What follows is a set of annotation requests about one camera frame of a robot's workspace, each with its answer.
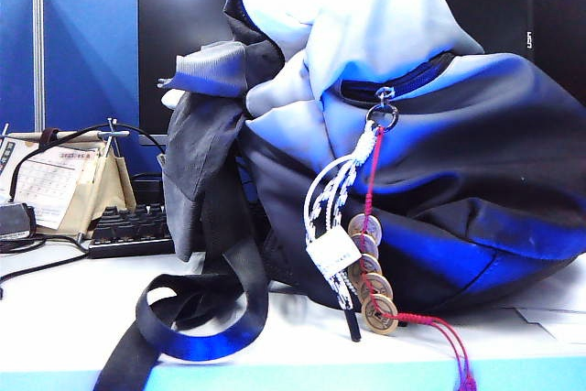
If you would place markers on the small metal T-shaped stand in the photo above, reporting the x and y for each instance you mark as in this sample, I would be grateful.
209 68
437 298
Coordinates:
112 134

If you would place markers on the black power adapter box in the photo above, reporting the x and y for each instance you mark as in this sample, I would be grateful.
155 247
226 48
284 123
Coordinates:
16 221

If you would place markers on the black keyboard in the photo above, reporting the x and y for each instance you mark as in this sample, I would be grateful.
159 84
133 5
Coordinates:
128 231

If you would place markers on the white paper sheet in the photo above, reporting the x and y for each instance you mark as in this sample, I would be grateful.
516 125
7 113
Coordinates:
558 318

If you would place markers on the grey and navy backpack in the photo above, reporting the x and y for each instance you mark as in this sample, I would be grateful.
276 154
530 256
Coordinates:
458 157

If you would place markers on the black monitor with white logo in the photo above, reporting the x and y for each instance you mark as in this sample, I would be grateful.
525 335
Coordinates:
561 6

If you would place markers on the dark gray clothes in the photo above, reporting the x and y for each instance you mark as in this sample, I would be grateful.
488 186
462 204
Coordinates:
201 144

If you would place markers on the black monitor with grey bezel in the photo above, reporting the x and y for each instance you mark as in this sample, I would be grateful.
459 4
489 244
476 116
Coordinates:
183 43

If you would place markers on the small black device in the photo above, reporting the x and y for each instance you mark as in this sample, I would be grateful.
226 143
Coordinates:
148 189

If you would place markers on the blue partition with aluminium post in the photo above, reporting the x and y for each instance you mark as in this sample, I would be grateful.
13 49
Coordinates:
87 52

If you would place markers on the beige desk calendar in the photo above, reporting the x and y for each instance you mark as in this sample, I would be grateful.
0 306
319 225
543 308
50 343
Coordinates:
55 180

